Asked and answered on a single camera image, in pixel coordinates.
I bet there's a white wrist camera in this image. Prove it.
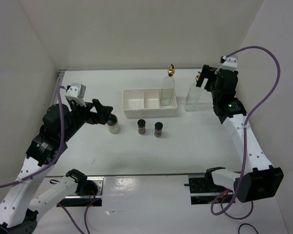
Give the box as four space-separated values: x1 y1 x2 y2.
219 56 238 72
65 83 86 99

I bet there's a spice jar black lid left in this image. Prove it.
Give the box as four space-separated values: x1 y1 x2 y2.
137 119 146 135

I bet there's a white powder jar black lid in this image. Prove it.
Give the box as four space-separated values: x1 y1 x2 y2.
106 114 120 134

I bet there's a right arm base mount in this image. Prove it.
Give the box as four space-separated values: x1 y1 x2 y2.
184 172 227 205

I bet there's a glass oil bottle gold spout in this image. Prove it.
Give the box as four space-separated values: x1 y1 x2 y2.
185 72 202 112

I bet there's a black cable on floor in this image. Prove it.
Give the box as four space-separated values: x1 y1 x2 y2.
238 223 259 234

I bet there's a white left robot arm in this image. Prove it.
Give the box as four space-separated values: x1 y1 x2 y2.
0 99 113 234

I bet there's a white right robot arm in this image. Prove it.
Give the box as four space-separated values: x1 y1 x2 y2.
196 65 284 203

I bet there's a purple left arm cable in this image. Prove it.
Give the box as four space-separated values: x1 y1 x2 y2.
0 85 91 234

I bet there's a white three-compartment organizer tray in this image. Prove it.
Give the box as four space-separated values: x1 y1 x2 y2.
122 89 177 119

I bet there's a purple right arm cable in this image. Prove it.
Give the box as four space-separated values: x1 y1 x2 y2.
210 45 281 219

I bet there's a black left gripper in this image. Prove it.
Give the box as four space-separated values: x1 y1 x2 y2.
62 97 113 141

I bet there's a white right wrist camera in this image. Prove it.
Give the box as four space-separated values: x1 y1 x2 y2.
219 56 238 72

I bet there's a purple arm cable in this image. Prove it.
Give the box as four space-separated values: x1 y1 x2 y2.
0 85 91 234
210 45 281 219

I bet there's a spice jar black lid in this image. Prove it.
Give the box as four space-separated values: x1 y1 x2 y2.
154 122 163 137
137 119 146 135

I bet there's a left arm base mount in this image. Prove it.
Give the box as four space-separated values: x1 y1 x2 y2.
49 176 103 207

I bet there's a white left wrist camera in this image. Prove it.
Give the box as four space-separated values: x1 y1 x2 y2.
65 83 86 99

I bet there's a spice jar black lid right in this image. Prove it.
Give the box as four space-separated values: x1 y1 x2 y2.
154 122 163 137

